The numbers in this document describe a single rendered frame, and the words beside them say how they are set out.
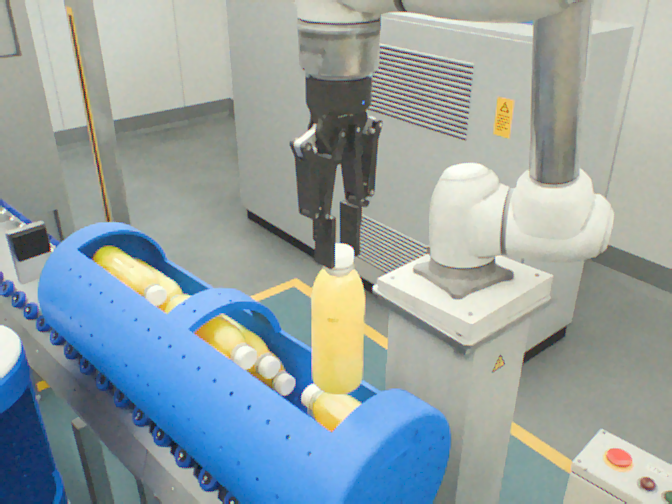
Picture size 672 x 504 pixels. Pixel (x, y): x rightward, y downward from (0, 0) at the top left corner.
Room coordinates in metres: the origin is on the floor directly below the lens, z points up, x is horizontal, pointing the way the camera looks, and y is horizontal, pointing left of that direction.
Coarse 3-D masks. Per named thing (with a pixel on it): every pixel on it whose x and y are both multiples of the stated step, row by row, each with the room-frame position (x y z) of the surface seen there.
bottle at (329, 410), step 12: (312, 396) 0.82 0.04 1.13; (324, 396) 0.80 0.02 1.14; (336, 396) 0.79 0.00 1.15; (348, 396) 0.80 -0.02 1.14; (312, 408) 0.81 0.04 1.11; (324, 408) 0.78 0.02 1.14; (336, 408) 0.77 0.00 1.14; (348, 408) 0.77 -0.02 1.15; (324, 420) 0.76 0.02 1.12; (336, 420) 0.75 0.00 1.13
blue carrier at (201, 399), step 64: (64, 256) 1.15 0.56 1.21; (64, 320) 1.06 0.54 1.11; (128, 320) 0.94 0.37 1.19; (192, 320) 0.89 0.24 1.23; (256, 320) 1.05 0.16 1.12; (128, 384) 0.88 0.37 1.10; (192, 384) 0.79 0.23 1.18; (256, 384) 0.74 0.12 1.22; (192, 448) 0.75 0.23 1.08; (256, 448) 0.66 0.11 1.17; (320, 448) 0.62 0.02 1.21; (384, 448) 0.62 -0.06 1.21; (448, 448) 0.73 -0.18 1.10
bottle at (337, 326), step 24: (312, 288) 0.72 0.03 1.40; (336, 288) 0.69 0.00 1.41; (360, 288) 0.71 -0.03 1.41; (312, 312) 0.71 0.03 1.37; (336, 312) 0.68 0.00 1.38; (360, 312) 0.70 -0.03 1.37; (312, 336) 0.71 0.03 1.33; (336, 336) 0.68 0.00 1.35; (360, 336) 0.70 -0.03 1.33; (312, 360) 0.71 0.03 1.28; (336, 360) 0.68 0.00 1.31; (360, 360) 0.70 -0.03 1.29; (336, 384) 0.68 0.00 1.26
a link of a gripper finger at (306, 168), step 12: (300, 144) 0.67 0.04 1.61; (312, 156) 0.67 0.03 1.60; (300, 168) 0.68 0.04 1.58; (312, 168) 0.67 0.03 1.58; (300, 180) 0.68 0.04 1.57; (312, 180) 0.67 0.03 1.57; (300, 192) 0.68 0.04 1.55; (312, 192) 0.67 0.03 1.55; (300, 204) 0.69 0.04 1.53; (312, 204) 0.67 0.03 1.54; (312, 216) 0.67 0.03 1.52
